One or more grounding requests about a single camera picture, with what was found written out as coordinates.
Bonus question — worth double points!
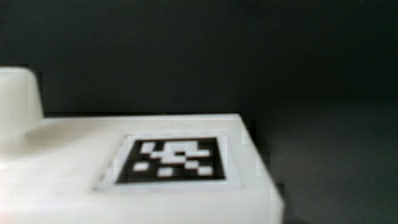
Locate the white front drawer box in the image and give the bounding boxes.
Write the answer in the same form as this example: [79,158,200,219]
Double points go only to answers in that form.
[0,67,285,224]

